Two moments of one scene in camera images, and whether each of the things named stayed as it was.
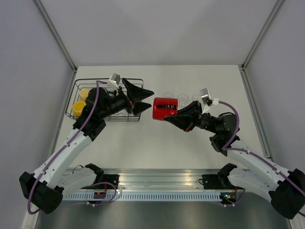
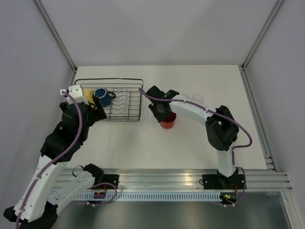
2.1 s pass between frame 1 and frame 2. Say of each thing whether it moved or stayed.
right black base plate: stayed
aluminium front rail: stayed
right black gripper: moved
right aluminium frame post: stayed
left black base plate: stayed
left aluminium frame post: stayed
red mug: moved
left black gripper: moved
